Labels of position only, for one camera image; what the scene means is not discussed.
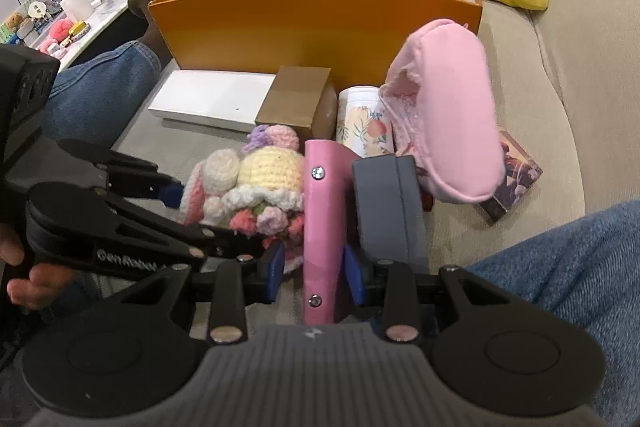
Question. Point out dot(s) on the person's left hand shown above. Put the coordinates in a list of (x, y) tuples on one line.
[(42, 287)]

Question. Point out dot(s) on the floral cup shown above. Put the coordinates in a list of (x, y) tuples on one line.
[(362, 119)]

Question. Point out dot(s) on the orange storage box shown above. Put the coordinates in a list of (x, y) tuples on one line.
[(300, 32)]

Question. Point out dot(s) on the white card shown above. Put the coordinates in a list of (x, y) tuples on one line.
[(210, 99)]

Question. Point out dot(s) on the printed picture box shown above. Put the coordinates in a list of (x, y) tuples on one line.
[(520, 172)]

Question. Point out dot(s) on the white cup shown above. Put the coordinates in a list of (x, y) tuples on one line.
[(77, 4)]

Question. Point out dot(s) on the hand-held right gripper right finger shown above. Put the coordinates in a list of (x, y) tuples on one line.
[(352, 277)]

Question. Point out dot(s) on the brown cardboard box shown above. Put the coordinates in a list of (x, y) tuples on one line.
[(300, 99)]

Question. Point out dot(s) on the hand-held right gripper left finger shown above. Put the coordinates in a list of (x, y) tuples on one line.
[(272, 274)]

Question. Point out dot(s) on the dark grey box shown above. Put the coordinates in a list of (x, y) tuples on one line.
[(387, 207)]

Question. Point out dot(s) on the person's left leg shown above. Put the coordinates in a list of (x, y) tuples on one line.
[(100, 92)]

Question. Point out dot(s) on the pink fabric pouch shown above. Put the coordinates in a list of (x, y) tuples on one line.
[(450, 107)]

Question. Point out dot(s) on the beige sofa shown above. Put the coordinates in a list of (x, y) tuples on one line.
[(575, 82)]

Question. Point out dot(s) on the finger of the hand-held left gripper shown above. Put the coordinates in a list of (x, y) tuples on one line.
[(150, 232), (172, 197)]

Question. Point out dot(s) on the pink plush ball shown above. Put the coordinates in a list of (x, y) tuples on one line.
[(62, 29)]

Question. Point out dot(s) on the pink hard case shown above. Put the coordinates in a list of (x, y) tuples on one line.
[(325, 217)]

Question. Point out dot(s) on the white marble table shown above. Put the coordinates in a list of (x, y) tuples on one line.
[(120, 4)]

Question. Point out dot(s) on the brown shoe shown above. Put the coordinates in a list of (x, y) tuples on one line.
[(150, 27)]

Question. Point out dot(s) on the crocheted doll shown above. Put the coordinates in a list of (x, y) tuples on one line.
[(260, 177)]

